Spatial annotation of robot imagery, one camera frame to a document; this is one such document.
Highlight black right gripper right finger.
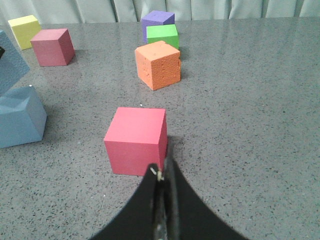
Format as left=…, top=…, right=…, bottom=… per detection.
left=159, top=157, right=246, bottom=240

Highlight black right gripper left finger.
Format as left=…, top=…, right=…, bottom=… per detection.
left=92, top=163, right=159, bottom=240

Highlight light blue dented foam cube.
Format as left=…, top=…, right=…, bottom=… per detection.
left=0, top=30, right=30, bottom=95

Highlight red foam cube right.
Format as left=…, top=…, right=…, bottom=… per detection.
left=104, top=107, right=168, bottom=176

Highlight red foam cube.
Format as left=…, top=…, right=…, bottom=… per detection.
left=30, top=28, right=75, bottom=67
left=104, top=107, right=168, bottom=176

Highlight orange foam cube right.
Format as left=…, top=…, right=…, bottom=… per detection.
left=134, top=40, right=181, bottom=91

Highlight green foam cube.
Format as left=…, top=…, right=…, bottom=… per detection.
left=146, top=24, right=180, bottom=49

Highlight red foam cube back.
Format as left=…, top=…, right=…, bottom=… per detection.
left=30, top=28, right=75, bottom=67

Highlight purple foam cube right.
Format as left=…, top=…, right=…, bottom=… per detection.
left=140, top=10, right=175, bottom=43

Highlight yellow foam cube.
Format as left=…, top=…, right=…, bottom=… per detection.
left=8, top=15, right=42, bottom=50

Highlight white curtain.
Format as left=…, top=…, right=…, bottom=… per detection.
left=0, top=0, right=320, bottom=25

